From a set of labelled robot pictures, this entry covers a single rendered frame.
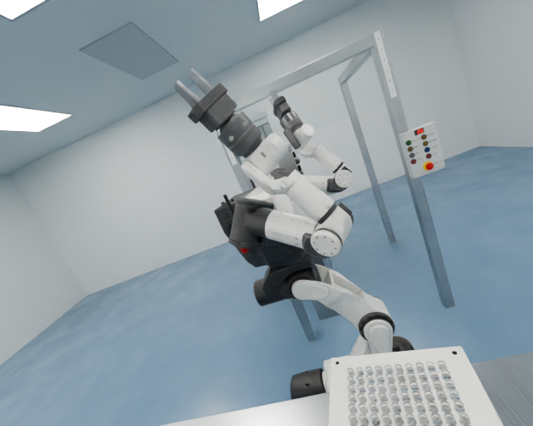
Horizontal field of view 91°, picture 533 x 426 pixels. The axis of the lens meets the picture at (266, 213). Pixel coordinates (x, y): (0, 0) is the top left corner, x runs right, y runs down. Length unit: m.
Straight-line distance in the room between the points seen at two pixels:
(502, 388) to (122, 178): 5.69
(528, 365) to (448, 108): 5.26
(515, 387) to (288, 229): 0.52
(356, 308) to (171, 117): 4.71
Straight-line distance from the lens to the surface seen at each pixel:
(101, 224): 6.30
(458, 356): 0.62
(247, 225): 0.78
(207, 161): 5.11
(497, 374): 0.70
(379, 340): 1.25
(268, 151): 0.66
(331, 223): 0.65
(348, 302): 1.17
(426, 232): 1.90
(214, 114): 0.64
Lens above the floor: 1.43
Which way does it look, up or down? 13 degrees down
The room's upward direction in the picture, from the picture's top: 23 degrees counter-clockwise
